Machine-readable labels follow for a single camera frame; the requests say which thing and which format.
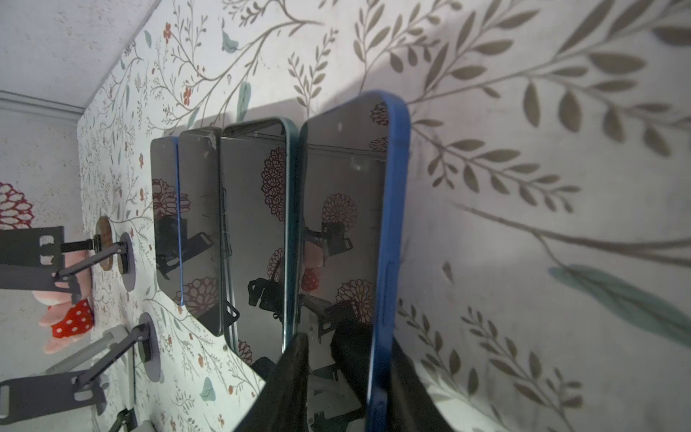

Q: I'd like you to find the purple phone stand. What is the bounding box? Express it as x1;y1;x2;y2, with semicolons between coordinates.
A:
1;233;135;303
1;313;162;426

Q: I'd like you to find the purple phone stand middle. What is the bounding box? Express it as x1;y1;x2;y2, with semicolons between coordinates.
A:
1;313;162;426

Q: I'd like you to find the silver phone stand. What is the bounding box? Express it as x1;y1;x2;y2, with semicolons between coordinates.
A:
44;325;129;375

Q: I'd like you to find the teal-edged black phone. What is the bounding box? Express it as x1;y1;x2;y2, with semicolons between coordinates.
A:
220;117;291;374

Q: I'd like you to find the pink plush with red bow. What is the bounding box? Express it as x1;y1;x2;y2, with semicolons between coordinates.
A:
32;267;95;355

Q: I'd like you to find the white phone stand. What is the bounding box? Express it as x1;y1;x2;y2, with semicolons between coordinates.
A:
109;409;156;432

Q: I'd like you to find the wood-base round phone stand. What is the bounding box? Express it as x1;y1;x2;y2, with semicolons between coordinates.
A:
1;217;113;270

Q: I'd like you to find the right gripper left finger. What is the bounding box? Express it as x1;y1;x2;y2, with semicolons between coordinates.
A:
235;333;309;431

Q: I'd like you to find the blue-edged black phone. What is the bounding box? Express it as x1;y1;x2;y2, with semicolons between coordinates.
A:
301;91;410;431

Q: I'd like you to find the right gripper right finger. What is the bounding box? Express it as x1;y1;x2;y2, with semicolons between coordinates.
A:
390;340;453;432

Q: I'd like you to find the purple phone stand far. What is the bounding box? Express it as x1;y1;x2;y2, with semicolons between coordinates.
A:
1;233;135;303

